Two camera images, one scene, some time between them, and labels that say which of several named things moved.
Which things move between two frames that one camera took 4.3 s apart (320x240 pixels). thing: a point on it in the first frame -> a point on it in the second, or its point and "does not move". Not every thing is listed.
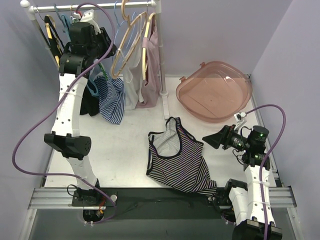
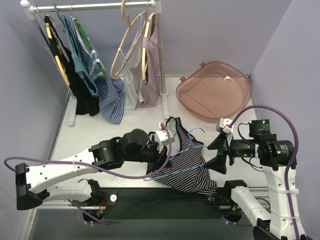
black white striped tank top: (175, 155) does not move
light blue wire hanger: (118, 24) -> (187, 146)
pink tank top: (151, 88) does not move
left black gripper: (105, 40) -> (155, 155)
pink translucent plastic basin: (216, 91) does not move
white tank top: (134, 78) does not move
